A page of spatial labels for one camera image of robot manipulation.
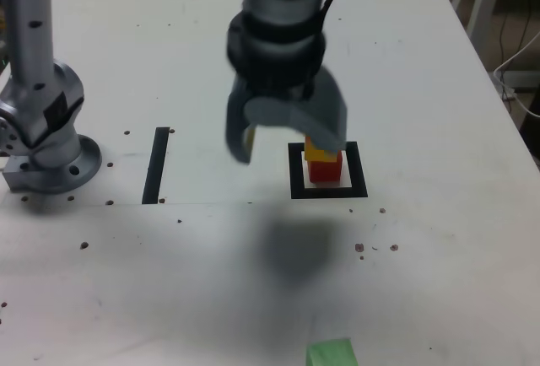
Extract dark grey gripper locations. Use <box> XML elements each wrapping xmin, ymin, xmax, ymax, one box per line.
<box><xmin>224</xmin><ymin>66</ymin><xmax>349</xmax><ymax>165</ymax></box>

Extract yellow cube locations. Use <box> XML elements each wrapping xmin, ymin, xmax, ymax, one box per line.
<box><xmin>304</xmin><ymin>135</ymin><xmax>339</xmax><ymax>163</ymax></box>

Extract red cube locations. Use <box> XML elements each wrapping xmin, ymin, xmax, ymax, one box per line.
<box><xmin>306</xmin><ymin>151</ymin><xmax>343</xmax><ymax>184</ymax></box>

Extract green cube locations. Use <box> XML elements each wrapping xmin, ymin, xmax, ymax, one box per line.
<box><xmin>306</xmin><ymin>337</ymin><xmax>359</xmax><ymax>366</ymax></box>

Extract black tape square outline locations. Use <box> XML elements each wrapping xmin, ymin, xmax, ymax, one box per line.
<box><xmin>288</xmin><ymin>141</ymin><xmax>369</xmax><ymax>200</ymax></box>

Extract black tape strip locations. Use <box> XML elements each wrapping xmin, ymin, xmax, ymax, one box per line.
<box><xmin>141</xmin><ymin>126</ymin><xmax>170</xmax><ymax>206</ymax></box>

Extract white frame legs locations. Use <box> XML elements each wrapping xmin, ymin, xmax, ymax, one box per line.
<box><xmin>442</xmin><ymin>0</ymin><xmax>507</xmax><ymax>42</ymax></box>

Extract black hanging cable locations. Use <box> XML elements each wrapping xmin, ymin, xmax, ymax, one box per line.
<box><xmin>499</xmin><ymin>11</ymin><xmax>533</xmax><ymax>63</ymax></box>

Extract white cable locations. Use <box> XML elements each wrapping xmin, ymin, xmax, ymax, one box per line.
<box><xmin>492</xmin><ymin>30</ymin><xmax>540</xmax><ymax>121</ymax></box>

